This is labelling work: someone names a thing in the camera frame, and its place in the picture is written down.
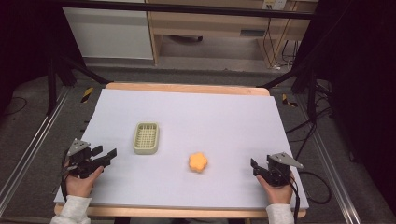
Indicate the white cabinet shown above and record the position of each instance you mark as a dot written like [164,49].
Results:
[106,34]

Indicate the black metal stand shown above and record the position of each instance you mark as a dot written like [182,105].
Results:
[311,93]
[51,87]

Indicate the black curtain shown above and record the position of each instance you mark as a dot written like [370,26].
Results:
[364,77]
[25,37]

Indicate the pale green soap dish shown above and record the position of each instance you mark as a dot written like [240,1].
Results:
[146,138]

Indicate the orange flower-shaped soap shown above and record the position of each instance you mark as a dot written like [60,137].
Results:
[198,162]

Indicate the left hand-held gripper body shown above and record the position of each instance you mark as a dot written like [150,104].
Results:
[81,161]

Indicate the wooden desk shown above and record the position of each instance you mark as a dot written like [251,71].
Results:
[205,23]

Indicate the person's left hand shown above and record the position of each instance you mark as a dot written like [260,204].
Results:
[79,186]

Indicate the white table sheet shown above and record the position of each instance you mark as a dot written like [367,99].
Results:
[202,124]

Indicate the white power strip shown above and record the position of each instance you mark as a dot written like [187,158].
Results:
[274,4]

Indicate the metal floor rail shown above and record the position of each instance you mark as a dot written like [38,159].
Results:
[330,174]
[34,140]

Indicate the black horizontal frame bar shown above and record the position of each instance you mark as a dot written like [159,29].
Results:
[186,8]

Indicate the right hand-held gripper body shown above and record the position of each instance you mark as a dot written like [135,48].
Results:
[278,171]

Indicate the wooden table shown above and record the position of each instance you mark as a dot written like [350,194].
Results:
[186,88]

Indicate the person's right hand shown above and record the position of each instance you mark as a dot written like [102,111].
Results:
[278,194]

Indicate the yellow and black floor tape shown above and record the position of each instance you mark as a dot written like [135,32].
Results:
[87,95]
[289,101]

